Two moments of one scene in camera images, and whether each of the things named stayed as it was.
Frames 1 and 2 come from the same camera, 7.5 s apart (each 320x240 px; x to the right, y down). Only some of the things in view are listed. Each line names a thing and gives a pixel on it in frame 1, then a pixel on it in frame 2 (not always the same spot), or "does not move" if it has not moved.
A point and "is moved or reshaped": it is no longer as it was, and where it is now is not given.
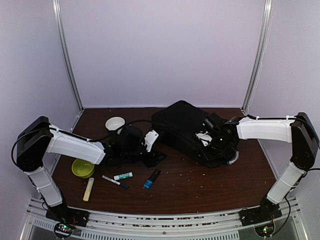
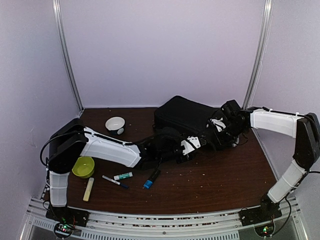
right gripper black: x=222 y=151 → x=222 y=143
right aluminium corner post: x=257 y=63 does not move
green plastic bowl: x=83 y=168 does not move
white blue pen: x=115 y=181 does not move
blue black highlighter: x=148 y=183 does not move
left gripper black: x=153 y=161 → x=190 y=157
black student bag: x=178 y=124 is moved or reshaped
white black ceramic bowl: x=114 y=123 does not move
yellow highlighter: x=88 y=190 does not move
